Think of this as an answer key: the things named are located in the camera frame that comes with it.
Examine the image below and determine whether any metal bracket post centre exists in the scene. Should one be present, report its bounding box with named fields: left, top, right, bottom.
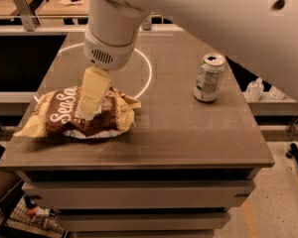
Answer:
left=141, top=14, right=152, bottom=31

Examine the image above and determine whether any brown chip bag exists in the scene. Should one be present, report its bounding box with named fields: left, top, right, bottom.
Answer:
left=14, top=86, right=141, bottom=139

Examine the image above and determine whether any metal bracket post left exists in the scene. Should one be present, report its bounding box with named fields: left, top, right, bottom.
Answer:
left=13, top=0, right=39, bottom=32

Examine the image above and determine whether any green white soda can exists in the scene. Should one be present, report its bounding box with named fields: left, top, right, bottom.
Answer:
left=194, top=53, right=226, bottom=102

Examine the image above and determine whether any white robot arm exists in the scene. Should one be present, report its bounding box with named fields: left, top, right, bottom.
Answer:
left=84, top=0, right=298, bottom=102

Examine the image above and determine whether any clear plastic bottle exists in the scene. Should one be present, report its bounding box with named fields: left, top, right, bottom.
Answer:
left=244, top=77, right=264, bottom=101

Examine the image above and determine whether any metal bracket post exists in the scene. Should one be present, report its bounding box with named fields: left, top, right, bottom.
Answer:
left=13, top=0, right=39, bottom=32
left=141, top=14, right=152, bottom=31

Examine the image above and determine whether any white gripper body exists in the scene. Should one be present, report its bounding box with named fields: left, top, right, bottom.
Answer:
left=84, top=28, right=135, bottom=70

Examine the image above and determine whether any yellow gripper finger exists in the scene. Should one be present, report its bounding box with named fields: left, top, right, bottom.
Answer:
left=76, top=65, right=111, bottom=120

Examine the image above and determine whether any wire basket with bottles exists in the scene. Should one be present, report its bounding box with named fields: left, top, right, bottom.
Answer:
left=8, top=194, right=64, bottom=237

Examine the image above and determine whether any grey drawer cabinet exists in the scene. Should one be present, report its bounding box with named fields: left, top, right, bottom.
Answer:
left=23, top=179, right=255, bottom=238

